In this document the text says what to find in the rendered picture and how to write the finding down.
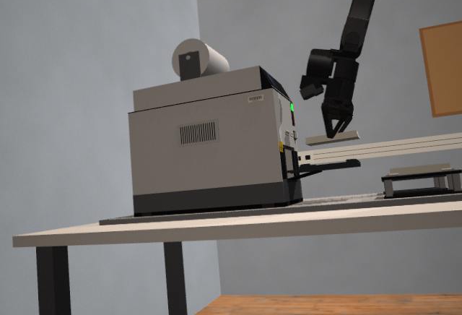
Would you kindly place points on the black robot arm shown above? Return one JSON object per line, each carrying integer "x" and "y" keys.
{"x": 321, "y": 61}

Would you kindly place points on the beige well plate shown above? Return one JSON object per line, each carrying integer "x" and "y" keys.
{"x": 420, "y": 169}
{"x": 349, "y": 135}

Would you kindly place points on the white cylinder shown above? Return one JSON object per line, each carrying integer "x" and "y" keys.
{"x": 211, "y": 62}

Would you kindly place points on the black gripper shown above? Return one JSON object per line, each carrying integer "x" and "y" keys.
{"x": 338, "y": 109}

